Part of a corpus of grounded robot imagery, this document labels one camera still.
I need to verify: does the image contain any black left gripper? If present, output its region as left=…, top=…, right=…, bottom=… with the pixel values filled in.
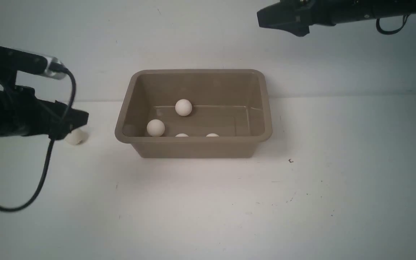
left=0, top=86, right=89, bottom=140

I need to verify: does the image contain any black right camera cable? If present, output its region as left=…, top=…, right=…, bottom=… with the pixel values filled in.
left=376, top=14, right=411, bottom=35

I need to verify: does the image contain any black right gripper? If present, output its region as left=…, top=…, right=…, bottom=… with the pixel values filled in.
left=256, top=0, right=338, bottom=37

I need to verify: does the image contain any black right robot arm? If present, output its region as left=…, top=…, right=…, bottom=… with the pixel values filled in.
left=256, top=0, right=416, bottom=37

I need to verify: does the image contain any tan plastic storage bin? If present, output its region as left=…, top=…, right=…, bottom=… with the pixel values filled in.
left=114, top=69, right=273, bottom=159

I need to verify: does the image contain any black camera cable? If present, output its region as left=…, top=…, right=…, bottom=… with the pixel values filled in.
left=0, top=67, right=77, bottom=212
left=376, top=14, right=411, bottom=35

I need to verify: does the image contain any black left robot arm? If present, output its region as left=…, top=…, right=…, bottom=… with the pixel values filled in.
left=0, top=69, right=89, bottom=140

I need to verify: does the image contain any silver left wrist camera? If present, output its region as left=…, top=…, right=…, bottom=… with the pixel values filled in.
left=0, top=46, right=68, bottom=91

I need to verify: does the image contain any black left camera cable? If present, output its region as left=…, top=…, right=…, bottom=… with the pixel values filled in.
left=0, top=67, right=77, bottom=212

